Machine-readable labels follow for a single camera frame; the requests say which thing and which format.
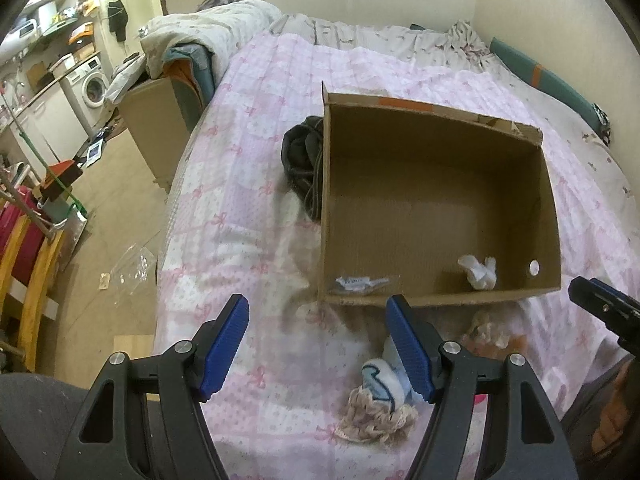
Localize white crumpled cloth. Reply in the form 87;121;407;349
457;254;498;291

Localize black hanging garment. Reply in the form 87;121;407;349
107;0;131;43

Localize dark grey garment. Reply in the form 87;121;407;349
281;115;326;221

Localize white kitchen cabinet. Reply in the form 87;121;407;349
0;80;91;171

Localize black patterned strap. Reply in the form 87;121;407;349
594;102;614;147

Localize white kitchen appliance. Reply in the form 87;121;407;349
10;19;41;39

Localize yellow wooden frame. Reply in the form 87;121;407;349
0;200;67;376

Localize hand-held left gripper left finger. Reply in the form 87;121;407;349
54;294;250;480

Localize teal orange cushion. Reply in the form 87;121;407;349
490;37;613;146

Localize clear plastic bag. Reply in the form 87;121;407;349
107;245;159;306

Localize teal and orange blanket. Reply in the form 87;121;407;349
165;45;217;111

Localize clear plastic wrapper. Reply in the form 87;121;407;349
334;274;391;295

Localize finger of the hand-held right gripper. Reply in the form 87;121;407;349
568;276;640;333

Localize large cardboard box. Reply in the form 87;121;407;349
121;76;201;196

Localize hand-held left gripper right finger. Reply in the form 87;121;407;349
386;294;581;480

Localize beige lace cloth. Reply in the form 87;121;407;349
335;385;420;443

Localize white floral duvet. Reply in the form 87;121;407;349
140;0;283;86

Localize orange and black block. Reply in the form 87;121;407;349
37;160;84;202

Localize blue and white sock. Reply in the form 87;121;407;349
361;335;418;406

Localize person's right forearm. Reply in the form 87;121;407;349
590;372;640;453

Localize white washing machine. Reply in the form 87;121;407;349
65;55;112;127

